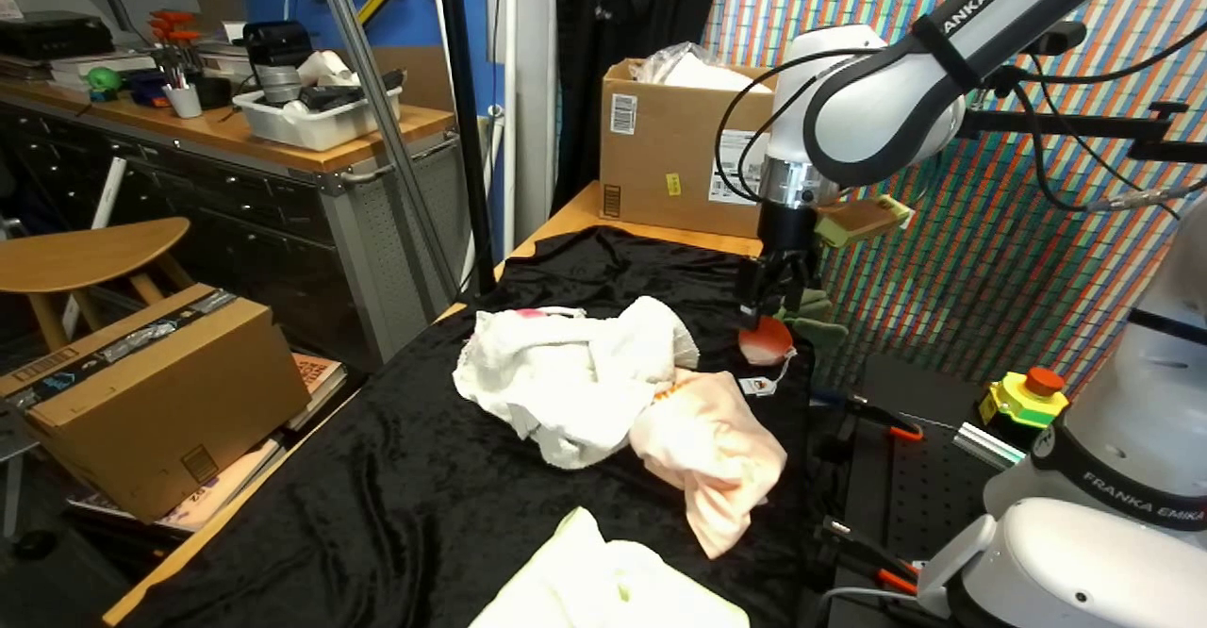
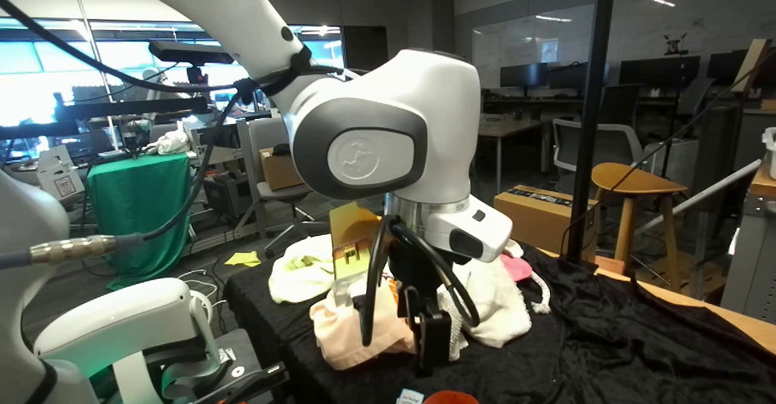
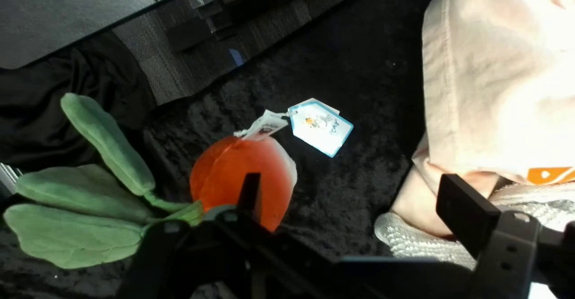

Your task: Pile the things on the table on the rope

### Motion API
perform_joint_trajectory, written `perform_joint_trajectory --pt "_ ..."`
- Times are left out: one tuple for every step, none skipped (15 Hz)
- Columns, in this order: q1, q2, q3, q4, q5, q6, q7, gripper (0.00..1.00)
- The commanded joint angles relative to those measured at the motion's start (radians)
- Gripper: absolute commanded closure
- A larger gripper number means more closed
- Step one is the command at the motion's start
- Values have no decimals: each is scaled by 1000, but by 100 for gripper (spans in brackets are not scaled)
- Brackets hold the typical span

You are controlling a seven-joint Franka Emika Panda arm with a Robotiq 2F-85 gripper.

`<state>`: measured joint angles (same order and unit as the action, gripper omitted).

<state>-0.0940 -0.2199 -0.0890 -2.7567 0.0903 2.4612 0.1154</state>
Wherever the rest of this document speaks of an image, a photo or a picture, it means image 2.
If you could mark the grey cabinet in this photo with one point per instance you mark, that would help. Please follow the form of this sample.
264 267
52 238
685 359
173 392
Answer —
755 252

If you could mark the small cardboard box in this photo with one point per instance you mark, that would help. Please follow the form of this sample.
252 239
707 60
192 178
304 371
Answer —
280 170

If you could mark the pink cloth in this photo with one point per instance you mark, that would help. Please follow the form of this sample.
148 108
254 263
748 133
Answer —
515 267

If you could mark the black cloth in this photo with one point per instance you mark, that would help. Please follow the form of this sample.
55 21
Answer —
606 343

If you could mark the black case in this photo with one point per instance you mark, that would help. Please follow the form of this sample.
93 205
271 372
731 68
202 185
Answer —
223 195

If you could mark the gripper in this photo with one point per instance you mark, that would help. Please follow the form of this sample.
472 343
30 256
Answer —
418 270

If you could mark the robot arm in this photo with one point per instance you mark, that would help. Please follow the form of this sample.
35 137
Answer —
376 149

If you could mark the white office chair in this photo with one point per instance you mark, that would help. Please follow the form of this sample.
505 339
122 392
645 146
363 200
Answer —
612 143

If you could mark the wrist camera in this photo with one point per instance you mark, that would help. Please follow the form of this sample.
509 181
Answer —
351 234

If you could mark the small white card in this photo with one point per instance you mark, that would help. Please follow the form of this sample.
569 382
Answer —
410 397

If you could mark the wooden stool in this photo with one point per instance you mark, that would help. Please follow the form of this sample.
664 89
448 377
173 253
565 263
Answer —
630 185

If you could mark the white towel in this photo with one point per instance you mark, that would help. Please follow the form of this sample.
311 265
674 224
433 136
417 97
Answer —
497 307

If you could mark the pale yellow cloth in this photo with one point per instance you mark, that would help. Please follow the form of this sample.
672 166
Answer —
297 270

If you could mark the grey chair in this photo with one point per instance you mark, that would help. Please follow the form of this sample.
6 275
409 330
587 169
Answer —
273 167

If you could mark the table with green cloth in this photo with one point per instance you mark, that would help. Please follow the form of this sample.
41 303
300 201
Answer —
139 210

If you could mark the black pole stand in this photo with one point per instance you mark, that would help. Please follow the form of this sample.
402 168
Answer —
591 119

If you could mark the row of monitors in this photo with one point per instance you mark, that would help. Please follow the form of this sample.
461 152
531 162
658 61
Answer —
658 70

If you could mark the white box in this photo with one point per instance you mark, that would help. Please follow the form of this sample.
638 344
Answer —
59 176

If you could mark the desk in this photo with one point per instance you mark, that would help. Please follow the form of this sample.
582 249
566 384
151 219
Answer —
512 130

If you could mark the cardboard box with black strip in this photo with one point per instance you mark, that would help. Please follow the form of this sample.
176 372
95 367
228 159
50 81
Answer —
533 216

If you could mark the white bottle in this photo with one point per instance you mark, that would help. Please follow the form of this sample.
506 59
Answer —
771 155

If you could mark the red object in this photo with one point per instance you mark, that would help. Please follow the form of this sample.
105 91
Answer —
451 398

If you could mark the camera on mount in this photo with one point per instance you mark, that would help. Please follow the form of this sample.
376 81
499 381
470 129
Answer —
188 53

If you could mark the window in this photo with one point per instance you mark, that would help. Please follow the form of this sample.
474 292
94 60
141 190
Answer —
36 76

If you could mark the peach cloth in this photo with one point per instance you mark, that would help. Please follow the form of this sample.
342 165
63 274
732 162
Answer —
345 337

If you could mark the white crumpled cloth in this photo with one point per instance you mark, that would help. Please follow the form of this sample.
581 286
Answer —
170 142

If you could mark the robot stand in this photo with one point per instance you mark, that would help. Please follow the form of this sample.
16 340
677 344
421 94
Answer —
242 367

